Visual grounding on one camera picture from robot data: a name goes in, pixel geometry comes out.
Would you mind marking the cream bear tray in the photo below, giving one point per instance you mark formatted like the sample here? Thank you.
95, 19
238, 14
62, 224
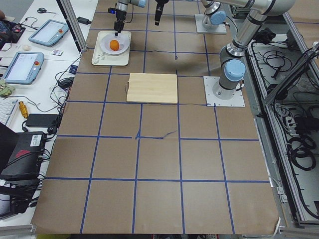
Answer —
104, 55

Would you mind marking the small white card box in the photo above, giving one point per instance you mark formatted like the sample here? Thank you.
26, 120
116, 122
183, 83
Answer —
57, 52

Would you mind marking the bamboo cutting board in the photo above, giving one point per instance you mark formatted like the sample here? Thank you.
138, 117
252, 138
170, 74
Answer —
152, 88

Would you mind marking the green plush toy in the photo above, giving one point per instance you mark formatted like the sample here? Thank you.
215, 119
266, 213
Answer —
5, 89

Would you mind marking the black computer box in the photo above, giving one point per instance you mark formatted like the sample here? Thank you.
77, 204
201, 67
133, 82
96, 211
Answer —
20, 154

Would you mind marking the blue teach pendant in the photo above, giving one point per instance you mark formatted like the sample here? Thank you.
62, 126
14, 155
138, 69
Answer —
49, 33
24, 68

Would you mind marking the beige round ball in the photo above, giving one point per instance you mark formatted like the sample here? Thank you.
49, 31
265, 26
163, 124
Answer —
26, 47

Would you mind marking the white keyboard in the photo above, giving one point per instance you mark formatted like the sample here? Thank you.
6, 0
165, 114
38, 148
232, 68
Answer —
8, 108

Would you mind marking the orange fruit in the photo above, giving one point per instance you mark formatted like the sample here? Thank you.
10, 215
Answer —
114, 45

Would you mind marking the far blue teach pendant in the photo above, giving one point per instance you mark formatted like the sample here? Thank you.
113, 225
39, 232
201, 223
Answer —
49, 33

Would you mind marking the near blue teach pendant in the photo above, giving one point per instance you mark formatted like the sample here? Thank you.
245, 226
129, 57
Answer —
24, 68

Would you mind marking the black power adapter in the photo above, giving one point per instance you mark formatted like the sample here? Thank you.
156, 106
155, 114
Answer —
83, 20

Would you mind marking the black scissors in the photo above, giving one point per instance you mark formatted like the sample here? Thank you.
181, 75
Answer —
42, 10

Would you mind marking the black flat power brick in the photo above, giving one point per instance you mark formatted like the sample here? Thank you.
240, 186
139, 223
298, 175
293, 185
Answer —
40, 120

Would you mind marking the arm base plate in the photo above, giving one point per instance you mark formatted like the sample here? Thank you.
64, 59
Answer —
216, 96
211, 24

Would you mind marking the aluminium frame post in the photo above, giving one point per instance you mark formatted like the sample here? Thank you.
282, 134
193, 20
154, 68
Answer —
72, 22

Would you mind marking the white round plate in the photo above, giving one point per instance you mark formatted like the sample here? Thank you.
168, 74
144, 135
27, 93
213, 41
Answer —
123, 39

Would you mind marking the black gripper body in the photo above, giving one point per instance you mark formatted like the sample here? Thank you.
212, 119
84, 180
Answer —
158, 7
121, 15

